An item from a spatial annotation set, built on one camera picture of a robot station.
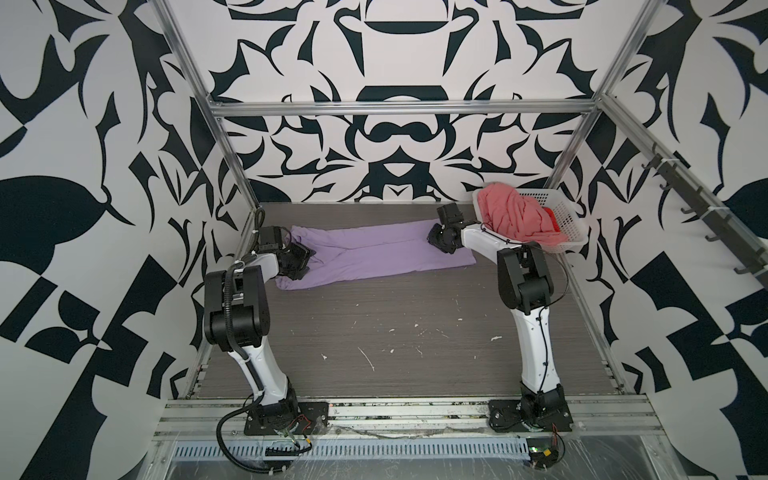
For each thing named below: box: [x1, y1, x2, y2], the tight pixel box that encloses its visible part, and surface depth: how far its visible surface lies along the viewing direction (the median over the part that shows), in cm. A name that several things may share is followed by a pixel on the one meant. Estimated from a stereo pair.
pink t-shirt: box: [477, 182, 569, 246], surface depth 109 cm
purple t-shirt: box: [274, 220, 477, 291], surface depth 104 cm
